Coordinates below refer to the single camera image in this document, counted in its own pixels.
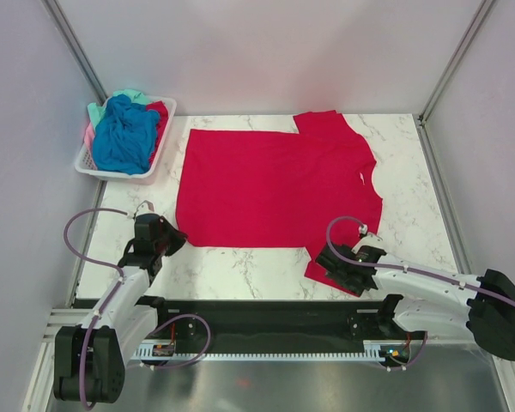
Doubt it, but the aluminium frame post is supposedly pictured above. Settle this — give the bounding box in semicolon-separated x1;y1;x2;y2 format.
42;0;107;103
416;0;498;128

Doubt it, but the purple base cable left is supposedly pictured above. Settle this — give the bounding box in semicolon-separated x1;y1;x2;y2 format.
139;312;211;373

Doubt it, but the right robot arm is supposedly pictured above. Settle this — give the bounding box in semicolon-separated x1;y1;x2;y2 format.
315;241;515;361

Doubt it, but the white plastic laundry basket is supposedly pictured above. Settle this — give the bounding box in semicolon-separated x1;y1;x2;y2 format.
75;96;177;185

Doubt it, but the red t shirt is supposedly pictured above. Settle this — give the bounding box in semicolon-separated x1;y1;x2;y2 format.
146;100;169;139
175;111;383;285

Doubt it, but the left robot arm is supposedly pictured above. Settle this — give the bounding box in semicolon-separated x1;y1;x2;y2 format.
53;213;187;411

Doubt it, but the left aluminium frame post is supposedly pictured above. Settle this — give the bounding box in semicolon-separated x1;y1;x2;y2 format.
42;0;107;103

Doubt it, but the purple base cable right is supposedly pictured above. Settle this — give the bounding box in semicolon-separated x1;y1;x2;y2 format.
375;332;430;373

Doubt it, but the right aluminium frame post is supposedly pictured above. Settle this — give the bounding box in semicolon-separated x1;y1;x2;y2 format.
416;0;498;128

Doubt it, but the blue t shirt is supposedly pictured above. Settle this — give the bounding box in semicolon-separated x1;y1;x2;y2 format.
92;98;159;175

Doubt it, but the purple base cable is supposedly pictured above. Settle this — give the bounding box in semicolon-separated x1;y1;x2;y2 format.
139;312;211;373
375;332;430;373

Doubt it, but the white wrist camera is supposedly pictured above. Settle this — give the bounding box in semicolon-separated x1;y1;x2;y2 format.
132;200;155;219
354;232;384;250

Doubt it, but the pink t shirt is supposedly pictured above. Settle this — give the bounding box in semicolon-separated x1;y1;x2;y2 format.
83;123;95;152

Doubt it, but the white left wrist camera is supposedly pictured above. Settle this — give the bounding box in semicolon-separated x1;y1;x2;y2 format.
132;200;155;219

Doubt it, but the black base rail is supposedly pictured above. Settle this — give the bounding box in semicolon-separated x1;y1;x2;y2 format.
151;300;423;353

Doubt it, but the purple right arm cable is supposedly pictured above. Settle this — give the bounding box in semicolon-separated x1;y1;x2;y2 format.
325;216;515;317

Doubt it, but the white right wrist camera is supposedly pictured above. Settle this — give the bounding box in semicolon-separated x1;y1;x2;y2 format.
354;232;384;250

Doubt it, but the teal t shirt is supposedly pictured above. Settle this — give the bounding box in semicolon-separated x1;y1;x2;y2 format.
87;88;151;128

